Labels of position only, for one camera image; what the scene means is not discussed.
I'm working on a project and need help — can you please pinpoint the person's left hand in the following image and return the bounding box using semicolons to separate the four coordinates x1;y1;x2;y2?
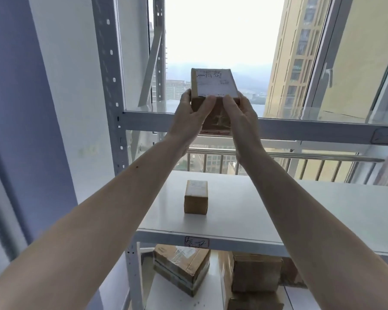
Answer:
166;88;218;148

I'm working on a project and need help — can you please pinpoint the person's right hand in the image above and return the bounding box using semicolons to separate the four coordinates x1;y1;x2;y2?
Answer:
222;92;268;167

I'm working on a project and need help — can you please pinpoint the cardboard box with white label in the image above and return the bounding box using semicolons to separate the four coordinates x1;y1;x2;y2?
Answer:
190;68;242;136

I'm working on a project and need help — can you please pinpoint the person's right forearm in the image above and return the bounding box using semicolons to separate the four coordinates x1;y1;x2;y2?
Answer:
235;152;388;310

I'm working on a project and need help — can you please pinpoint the person's left forearm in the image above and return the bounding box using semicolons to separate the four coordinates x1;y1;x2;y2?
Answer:
0;136;198;310

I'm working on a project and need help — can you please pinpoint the yellow high-rise building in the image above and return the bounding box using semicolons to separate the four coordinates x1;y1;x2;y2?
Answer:
264;0;334;119

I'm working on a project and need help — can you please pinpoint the small brown cardboard box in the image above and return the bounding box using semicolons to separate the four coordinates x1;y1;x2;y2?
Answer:
184;180;209;215

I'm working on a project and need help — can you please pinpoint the metal balcony railing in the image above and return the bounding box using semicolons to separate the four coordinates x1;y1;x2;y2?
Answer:
180;148;386;184

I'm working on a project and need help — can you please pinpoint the white metal shelving rack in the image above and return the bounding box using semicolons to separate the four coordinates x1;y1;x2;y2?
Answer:
91;0;388;310

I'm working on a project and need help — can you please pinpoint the open grey window sash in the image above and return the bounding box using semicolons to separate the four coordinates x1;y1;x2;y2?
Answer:
301;0;388;124

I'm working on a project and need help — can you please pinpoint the handwritten white shelf label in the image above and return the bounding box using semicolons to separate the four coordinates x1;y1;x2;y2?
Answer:
184;236;210;248

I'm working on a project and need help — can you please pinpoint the taped cardboard box clear film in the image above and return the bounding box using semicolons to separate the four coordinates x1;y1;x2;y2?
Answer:
153;244;211;298

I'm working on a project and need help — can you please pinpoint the tall thin cardboard box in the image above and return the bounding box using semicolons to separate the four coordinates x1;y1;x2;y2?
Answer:
218;251;235;308

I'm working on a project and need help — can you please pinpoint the plain brown cardboard box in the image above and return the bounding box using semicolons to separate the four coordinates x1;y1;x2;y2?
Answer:
231;252;284;293

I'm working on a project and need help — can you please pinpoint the dark brown cardboard box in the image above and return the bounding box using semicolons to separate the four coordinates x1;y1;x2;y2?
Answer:
279;256;308;288

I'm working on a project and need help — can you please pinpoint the flat brown cardboard box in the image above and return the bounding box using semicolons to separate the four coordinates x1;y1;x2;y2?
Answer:
227;291;285;310

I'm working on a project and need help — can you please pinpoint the grey window handle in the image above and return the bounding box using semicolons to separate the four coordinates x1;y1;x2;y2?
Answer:
321;64;334;90

